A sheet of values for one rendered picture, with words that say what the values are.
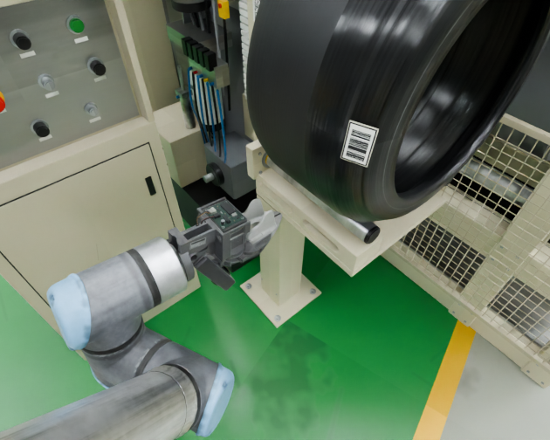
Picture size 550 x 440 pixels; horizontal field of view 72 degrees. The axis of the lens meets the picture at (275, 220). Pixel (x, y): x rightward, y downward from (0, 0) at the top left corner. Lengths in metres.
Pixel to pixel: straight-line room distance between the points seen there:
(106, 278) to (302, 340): 1.23
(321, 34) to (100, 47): 0.68
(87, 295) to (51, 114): 0.67
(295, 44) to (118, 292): 0.41
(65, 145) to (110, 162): 0.12
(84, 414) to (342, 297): 1.48
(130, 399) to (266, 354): 1.22
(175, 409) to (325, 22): 0.50
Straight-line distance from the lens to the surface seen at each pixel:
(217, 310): 1.74
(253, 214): 0.66
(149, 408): 0.46
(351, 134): 0.53
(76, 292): 0.53
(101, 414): 0.42
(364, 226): 0.81
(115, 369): 0.61
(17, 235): 1.22
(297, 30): 0.57
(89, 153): 1.14
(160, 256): 0.54
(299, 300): 1.74
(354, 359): 1.66
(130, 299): 0.53
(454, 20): 0.55
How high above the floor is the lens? 1.52
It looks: 48 degrees down
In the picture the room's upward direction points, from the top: straight up
